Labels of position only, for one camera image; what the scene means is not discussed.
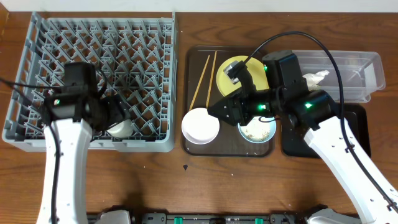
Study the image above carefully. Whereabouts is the white cup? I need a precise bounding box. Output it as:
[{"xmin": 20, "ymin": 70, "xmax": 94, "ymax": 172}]
[{"xmin": 107, "ymin": 119, "xmax": 134, "ymax": 139}]

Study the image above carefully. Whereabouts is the light blue bowl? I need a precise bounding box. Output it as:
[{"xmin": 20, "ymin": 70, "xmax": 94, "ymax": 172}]
[{"xmin": 238, "ymin": 116, "xmax": 277, "ymax": 144}]

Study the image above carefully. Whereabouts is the white tissue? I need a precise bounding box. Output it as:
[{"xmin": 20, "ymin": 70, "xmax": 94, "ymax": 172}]
[{"xmin": 303, "ymin": 70, "xmax": 330, "ymax": 89}]

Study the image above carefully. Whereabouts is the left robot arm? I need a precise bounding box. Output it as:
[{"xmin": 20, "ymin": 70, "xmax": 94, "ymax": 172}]
[{"xmin": 37, "ymin": 62, "xmax": 132, "ymax": 224}]

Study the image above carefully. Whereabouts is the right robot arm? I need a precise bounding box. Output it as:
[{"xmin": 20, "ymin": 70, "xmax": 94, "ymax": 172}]
[{"xmin": 208, "ymin": 32, "xmax": 397, "ymax": 223}]

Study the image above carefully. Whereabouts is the grey plastic dishwasher rack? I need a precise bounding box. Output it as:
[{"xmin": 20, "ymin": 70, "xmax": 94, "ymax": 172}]
[{"xmin": 2, "ymin": 13, "xmax": 178, "ymax": 152}]

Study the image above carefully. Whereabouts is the clear plastic waste bin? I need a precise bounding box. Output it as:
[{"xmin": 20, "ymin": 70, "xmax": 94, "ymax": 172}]
[{"xmin": 293, "ymin": 50, "xmax": 386, "ymax": 103}]

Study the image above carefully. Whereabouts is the white pink shallow bowl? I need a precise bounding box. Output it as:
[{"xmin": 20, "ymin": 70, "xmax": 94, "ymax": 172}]
[{"xmin": 182, "ymin": 108, "xmax": 220, "ymax": 145}]

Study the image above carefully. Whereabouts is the yellow round plate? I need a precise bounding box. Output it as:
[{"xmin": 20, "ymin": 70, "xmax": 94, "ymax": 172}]
[{"xmin": 216, "ymin": 55, "xmax": 269, "ymax": 96}]

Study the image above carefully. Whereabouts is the black rectangular tray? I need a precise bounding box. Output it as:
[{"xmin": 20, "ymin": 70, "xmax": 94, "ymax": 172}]
[{"xmin": 281, "ymin": 103, "xmax": 371, "ymax": 159}]

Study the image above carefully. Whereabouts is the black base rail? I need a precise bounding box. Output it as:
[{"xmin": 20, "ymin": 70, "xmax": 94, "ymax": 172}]
[{"xmin": 86, "ymin": 204, "xmax": 361, "ymax": 224}]

